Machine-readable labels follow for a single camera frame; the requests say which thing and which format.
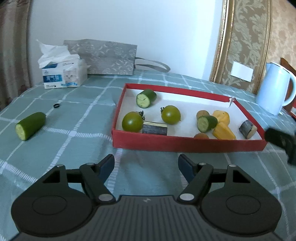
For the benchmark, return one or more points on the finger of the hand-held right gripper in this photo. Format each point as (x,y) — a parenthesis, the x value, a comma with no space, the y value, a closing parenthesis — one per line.
(282,139)

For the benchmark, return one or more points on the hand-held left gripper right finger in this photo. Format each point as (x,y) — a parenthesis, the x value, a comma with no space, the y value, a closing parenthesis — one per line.
(185,165)

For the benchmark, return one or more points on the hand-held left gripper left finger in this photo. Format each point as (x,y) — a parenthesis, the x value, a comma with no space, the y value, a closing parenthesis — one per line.
(106,166)

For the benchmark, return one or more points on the red shallow cardboard tray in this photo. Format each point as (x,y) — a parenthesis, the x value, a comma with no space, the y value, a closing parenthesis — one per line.
(161,143)

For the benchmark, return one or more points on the small brown round fruit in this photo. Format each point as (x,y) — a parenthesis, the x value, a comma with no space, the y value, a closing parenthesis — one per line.
(201,114)
(201,136)

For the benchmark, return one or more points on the dark eggplant piece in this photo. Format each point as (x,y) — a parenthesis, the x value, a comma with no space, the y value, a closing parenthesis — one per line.
(248,129)
(154,128)

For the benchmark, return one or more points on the short cucumber piece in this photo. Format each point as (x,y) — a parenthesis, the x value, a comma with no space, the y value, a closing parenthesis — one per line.
(207,123)
(146,98)

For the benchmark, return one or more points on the yellow fruit piece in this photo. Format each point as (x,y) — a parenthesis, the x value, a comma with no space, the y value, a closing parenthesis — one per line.
(223,132)
(222,117)

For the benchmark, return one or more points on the green tomato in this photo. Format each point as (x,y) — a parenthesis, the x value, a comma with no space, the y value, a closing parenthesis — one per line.
(171,114)
(132,122)

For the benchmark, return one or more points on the green checked tablecloth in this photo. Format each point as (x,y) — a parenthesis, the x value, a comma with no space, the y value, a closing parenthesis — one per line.
(69,143)

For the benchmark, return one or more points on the light blue electric kettle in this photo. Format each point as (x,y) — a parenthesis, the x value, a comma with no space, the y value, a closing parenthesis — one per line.
(272,90)

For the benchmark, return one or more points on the long cucumber piece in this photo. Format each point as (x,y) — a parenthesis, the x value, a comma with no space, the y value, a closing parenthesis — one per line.
(31,126)

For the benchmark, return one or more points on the white tissue pack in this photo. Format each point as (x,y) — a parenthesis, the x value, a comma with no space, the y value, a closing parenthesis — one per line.
(62,74)

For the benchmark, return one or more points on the grey patterned gift bag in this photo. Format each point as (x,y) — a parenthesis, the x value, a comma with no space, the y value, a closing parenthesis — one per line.
(104,58)

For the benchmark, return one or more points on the patterned beige curtain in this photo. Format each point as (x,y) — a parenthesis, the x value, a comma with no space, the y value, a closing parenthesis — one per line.
(11,51)

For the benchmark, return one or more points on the white wall switch panel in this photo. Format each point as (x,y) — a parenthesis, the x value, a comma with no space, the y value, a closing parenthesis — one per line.
(241,71)

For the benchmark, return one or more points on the gold wall moulding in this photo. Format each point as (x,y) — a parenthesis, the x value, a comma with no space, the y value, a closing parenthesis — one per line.
(222,41)

